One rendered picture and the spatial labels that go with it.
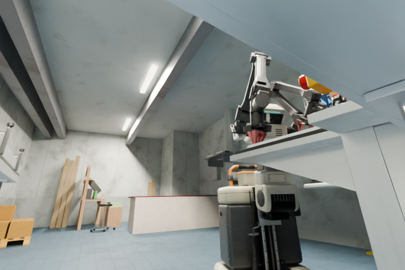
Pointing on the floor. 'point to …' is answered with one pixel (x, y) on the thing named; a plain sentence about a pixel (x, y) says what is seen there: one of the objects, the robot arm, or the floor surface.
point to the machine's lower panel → (393, 156)
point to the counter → (172, 213)
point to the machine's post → (376, 197)
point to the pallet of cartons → (14, 226)
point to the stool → (103, 219)
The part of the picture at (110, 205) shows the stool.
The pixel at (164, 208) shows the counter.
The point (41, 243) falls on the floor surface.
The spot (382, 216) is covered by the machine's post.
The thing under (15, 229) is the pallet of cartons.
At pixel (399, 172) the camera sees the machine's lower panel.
